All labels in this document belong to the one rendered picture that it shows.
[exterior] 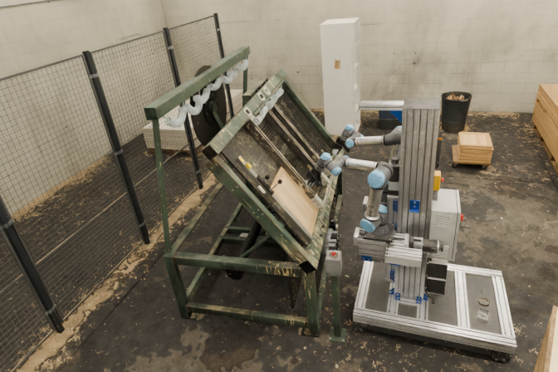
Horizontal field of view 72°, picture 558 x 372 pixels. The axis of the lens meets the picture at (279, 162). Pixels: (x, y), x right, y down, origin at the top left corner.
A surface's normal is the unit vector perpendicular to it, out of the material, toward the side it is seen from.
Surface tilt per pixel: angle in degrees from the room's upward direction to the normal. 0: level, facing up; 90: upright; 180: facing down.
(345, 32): 90
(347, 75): 90
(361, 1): 90
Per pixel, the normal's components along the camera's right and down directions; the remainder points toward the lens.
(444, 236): -0.33, 0.46
